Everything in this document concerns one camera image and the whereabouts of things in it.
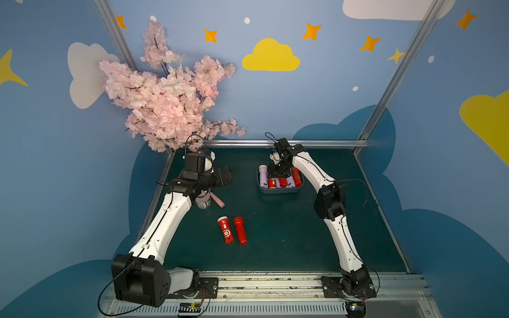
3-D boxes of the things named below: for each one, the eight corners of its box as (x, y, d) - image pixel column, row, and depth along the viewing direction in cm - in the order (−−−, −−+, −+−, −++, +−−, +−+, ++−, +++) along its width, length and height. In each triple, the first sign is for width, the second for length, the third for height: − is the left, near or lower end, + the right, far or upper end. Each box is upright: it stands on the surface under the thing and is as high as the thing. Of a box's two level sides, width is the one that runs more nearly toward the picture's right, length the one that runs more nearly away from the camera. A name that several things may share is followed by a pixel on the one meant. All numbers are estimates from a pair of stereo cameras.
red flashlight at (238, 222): (240, 245, 86) (239, 243, 84) (233, 220, 93) (233, 217, 91) (249, 242, 87) (249, 240, 85) (242, 218, 94) (242, 215, 92)
